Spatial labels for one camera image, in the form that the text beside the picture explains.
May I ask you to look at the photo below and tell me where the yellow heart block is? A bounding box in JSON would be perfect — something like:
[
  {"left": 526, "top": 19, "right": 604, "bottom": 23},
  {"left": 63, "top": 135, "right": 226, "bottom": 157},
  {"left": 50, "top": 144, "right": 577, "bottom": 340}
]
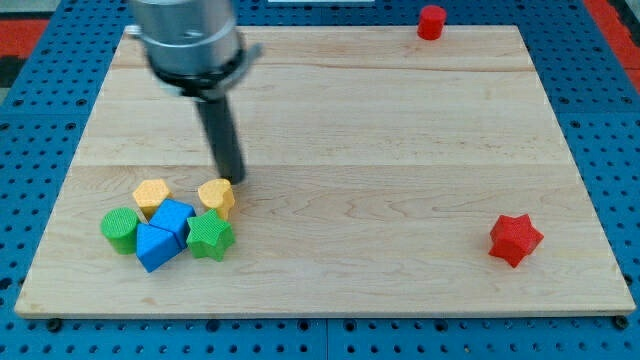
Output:
[{"left": 197, "top": 178, "right": 235, "bottom": 220}]

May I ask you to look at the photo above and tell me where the blue triangle block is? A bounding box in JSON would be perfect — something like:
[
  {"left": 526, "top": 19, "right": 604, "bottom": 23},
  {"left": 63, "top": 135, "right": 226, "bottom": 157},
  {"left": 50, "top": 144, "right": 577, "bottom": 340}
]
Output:
[{"left": 136, "top": 224, "right": 182, "bottom": 273}]

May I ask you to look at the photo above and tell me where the red cylinder block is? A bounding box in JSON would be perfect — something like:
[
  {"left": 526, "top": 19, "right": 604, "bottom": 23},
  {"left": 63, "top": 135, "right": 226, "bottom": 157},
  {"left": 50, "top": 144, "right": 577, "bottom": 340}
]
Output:
[{"left": 417, "top": 5, "right": 447, "bottom": 41}]

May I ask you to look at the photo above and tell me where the black cylindrical pointer stick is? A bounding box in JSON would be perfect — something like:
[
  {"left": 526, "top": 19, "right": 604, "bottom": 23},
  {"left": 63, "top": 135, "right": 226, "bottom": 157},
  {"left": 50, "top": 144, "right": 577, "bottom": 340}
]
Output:
[{"left": 196, "top": 97, "right": 246, "bottom": 185}]

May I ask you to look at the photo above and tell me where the yellow hexagon block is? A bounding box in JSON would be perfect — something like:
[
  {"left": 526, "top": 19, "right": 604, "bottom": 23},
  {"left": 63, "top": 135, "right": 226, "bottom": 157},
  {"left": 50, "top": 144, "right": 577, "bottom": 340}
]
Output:
[{"left": 132, "top": 179, "right": 173, "bottom": 220}]

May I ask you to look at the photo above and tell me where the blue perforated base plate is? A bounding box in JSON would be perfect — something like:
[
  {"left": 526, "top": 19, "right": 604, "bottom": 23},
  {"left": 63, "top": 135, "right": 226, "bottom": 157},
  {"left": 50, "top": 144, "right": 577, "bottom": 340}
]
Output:
[{"left": 1, "top": 0, "right": 639, "bottom": 359}]

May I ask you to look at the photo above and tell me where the red star block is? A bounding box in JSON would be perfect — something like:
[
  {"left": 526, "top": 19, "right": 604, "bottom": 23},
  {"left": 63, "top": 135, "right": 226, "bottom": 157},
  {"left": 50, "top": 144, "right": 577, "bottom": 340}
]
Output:
[{"left": 488, "top": 214, "right": 544, "bottom": 268}]

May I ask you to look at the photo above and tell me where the blue cube block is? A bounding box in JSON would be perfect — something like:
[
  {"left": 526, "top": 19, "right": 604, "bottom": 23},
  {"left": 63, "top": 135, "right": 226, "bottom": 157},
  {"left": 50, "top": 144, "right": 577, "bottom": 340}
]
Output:
[{"left": 149, "top": 198, "right": 195, "bottom": 249}]

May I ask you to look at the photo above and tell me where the wooden board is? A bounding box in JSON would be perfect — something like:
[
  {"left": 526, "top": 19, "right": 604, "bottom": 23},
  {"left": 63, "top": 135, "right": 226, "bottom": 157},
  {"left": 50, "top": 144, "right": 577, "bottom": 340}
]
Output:
[{"left": 15, "top": 25, "right": 636, "bottom": 319}]

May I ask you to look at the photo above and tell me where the green star block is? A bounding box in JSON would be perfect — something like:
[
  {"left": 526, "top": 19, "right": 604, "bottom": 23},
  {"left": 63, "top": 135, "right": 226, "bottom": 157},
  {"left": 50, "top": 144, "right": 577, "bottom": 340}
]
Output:
[{"left": 186, "top": 210, "right": 235, "bottom": 262}]

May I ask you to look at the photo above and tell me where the green cylinder block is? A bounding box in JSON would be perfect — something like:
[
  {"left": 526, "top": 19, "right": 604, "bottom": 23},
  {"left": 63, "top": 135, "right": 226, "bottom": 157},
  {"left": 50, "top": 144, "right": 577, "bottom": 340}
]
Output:
[{"left": 100, "top": 207, "right": 140, "bottom": 255}]

